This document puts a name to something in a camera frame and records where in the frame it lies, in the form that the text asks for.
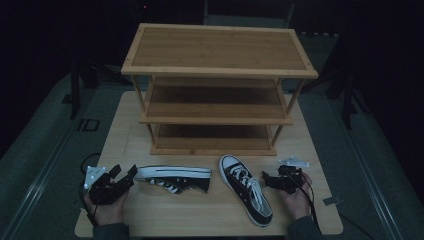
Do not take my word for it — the black metal stand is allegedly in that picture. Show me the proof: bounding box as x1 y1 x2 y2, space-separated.
299 33 371 131
68 54 101 120

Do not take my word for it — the wooden three-tier shoe rack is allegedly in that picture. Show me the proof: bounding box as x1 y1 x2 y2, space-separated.
120 22 319 157

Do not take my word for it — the thin black cable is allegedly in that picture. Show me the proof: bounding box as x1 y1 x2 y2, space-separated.
80 152 102 175
339 213 378 240

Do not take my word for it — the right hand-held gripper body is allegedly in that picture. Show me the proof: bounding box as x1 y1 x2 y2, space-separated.
277 155 310 195

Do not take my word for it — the person's right hand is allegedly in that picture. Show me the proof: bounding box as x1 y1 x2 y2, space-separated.
276 172 314 221

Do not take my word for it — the left hand-held gripper cable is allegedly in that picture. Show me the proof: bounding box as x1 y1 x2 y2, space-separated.
78 179 99 228

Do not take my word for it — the grey tape piece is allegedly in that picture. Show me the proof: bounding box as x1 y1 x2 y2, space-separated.
322 196 343 206

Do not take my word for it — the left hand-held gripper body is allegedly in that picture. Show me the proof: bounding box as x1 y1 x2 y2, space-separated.
83 165 128 206

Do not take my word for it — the hand-held gripper cable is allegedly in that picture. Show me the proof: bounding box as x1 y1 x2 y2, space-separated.
293 173 322 232
78 179 99 228

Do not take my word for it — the right hand-held gripper cable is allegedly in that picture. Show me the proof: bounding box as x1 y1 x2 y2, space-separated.
293 173 322 232

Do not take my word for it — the black canvas sneaker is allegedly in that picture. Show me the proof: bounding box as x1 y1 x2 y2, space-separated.
134 165 213 195
218 154 274 228

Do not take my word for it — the person's left hand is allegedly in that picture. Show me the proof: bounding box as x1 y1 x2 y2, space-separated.
83 189 130 227

